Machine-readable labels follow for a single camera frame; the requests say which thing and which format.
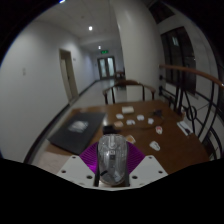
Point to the round ceiling light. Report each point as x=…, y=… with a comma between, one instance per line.
x=99, y=47
x=90, y=28

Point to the closed black laptop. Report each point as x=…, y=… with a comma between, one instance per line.
x=76, y=133

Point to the small white box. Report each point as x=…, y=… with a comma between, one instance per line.
x=127, y=110

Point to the green exit sign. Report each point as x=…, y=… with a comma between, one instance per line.
x=104, y=51

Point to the dark framed window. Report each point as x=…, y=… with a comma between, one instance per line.
x=178, y=56

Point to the glazed double door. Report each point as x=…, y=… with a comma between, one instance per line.
x=106, y=67

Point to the white wall switch plate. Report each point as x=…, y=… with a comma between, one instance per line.
x=24, y=71

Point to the black railing with wooden handrail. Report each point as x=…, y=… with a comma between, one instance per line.
x=193, y=71

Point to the translucent grey computer mouse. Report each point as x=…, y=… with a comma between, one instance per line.
x=112, y=160

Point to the dark wooden armchair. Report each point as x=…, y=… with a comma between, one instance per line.
x=128, y=82

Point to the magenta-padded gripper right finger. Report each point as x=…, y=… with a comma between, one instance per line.
x=135, y=160

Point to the small white packet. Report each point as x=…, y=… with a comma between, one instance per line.
x=150, y=120
x=140, y=117
x=119, y=116
x=130, y=122
x=118, y=124
x=154, y=145
x=159, y=130

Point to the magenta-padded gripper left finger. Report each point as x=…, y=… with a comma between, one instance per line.
x=87, y=158

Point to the small black box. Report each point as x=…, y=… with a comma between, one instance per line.
x=109, y=129

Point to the small tan packet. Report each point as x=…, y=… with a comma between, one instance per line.
x=131, y=138

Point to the beige side door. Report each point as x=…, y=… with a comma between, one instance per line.
x=68, y=76

